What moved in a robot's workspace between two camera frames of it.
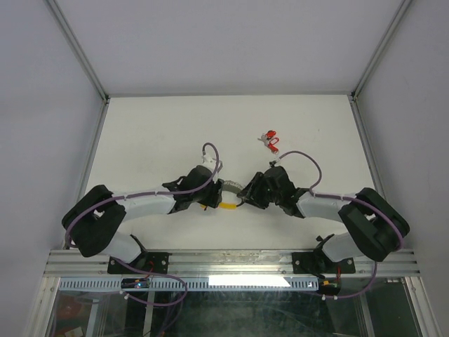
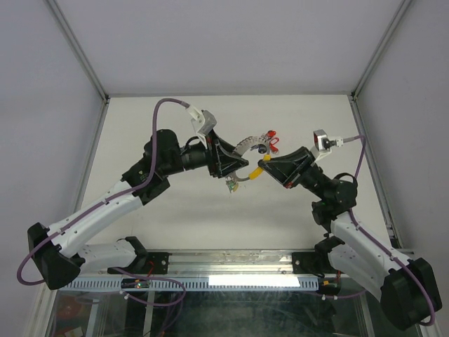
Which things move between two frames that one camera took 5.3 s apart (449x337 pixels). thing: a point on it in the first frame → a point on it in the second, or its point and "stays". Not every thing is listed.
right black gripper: (251, 192) → (289, 169)
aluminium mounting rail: (225, 264) stays
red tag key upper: (271, 134) stays
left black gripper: (215, 196) → (226, 161)
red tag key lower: (271, 145) stays
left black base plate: (155, 262) stays
